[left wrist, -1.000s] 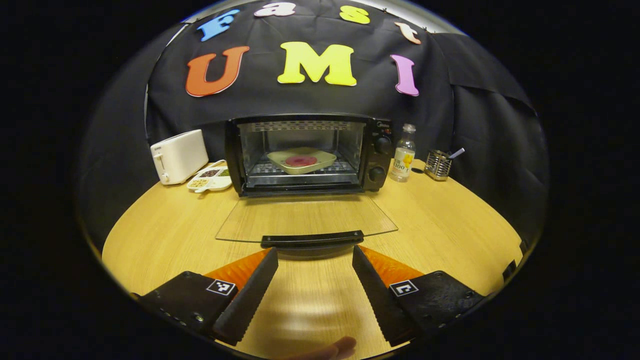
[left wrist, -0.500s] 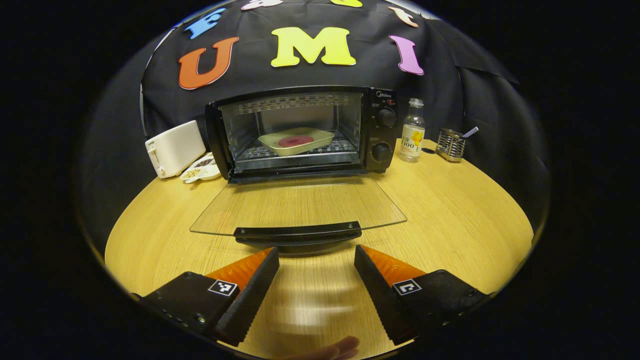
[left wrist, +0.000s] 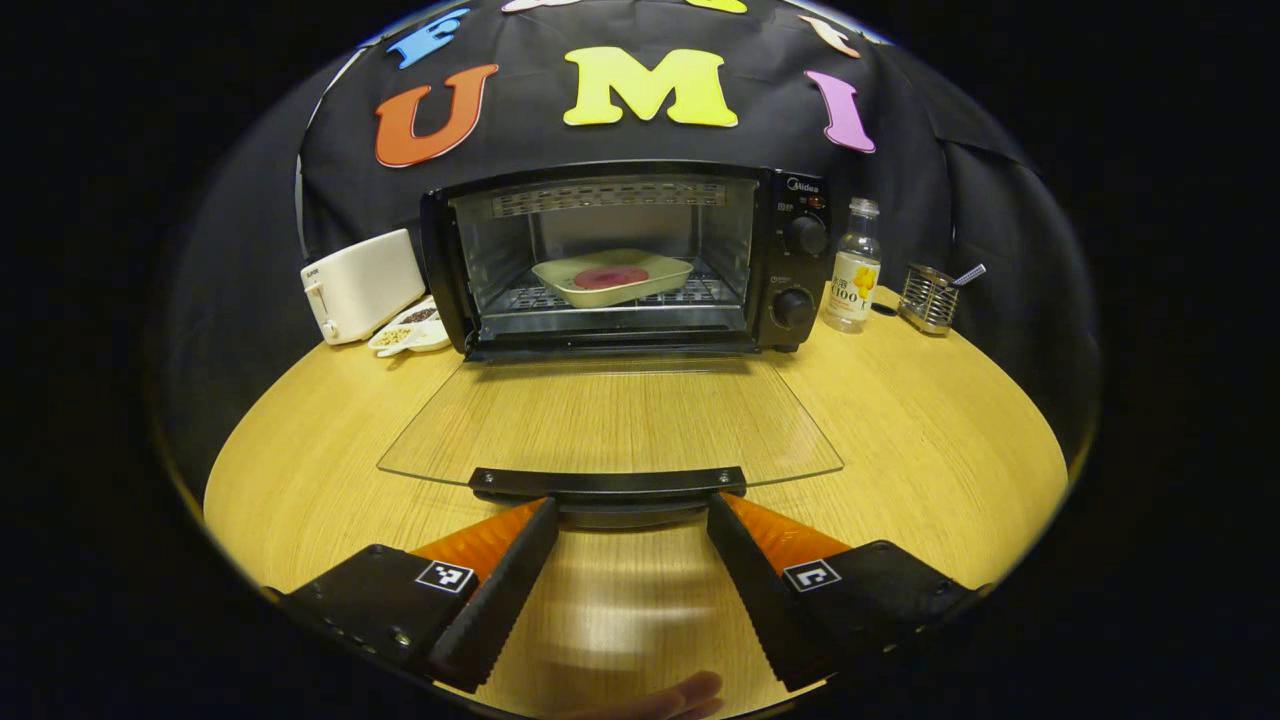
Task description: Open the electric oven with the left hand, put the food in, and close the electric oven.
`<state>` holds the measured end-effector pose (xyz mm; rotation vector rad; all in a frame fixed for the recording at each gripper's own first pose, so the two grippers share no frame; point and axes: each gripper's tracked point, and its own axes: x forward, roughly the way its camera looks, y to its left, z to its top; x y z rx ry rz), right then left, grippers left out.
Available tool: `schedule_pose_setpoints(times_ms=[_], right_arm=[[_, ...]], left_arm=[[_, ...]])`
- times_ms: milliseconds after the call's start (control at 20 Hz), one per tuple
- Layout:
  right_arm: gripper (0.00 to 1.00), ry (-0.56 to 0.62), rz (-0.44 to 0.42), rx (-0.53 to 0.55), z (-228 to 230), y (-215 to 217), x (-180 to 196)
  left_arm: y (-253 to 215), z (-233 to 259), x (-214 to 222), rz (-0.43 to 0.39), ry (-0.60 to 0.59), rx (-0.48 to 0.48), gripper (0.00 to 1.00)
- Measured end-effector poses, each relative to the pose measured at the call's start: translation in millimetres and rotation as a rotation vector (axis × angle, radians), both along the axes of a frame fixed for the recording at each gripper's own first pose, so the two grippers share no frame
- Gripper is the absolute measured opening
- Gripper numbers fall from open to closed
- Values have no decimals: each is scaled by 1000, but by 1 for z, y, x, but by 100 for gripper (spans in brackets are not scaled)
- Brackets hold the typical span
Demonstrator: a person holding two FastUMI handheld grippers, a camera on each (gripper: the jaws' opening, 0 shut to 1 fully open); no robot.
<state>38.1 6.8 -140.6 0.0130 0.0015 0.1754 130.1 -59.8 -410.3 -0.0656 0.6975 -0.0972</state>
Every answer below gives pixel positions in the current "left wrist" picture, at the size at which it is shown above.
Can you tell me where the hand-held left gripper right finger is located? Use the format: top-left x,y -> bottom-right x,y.
705,492 -> 986,693

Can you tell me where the pink round meat slice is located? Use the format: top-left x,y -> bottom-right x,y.
572,264 -> 651,292

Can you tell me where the white divided snack plate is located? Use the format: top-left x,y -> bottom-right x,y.
367,295 -> 453,358

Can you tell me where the white toaster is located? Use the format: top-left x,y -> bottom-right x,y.
300,228 -> 428,346

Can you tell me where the metal mesh utensil holder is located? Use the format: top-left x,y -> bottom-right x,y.
897,263 -> 961,336

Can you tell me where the black backdrop cloth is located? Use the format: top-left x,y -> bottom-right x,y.
160,0 -> 1101,471

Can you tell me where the white rectangular food tray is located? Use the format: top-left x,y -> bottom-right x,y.
531,248 -> 695,309

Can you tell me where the clear glass bottle yellow label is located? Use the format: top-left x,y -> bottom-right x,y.
822,197 -> 883,334

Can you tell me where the black electric oven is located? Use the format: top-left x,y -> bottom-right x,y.
377,160 -> 846,531

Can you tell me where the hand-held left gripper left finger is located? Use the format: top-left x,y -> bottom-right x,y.
283,497 -> 561,694

